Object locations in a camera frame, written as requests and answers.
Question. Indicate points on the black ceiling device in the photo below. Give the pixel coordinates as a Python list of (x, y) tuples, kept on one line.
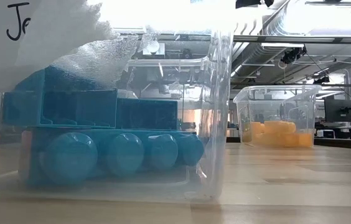
[(321, 80)]

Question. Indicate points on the clear plastic bin with label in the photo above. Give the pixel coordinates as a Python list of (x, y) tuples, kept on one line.
[(219, 124)]

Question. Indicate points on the long blue toy block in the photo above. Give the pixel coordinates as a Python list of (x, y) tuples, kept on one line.
[(69, 157)]

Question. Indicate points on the black overhead camera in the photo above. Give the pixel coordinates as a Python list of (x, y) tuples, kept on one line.
[(292, 55)]

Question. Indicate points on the black computer monitor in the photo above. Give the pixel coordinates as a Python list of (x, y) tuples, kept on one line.
[(340, 110)]

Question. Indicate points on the white paper label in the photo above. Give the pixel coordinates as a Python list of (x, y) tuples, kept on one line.
[(38, 46)]

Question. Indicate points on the large yellow toy block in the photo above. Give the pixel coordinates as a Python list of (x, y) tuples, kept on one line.
[(300, 140)]

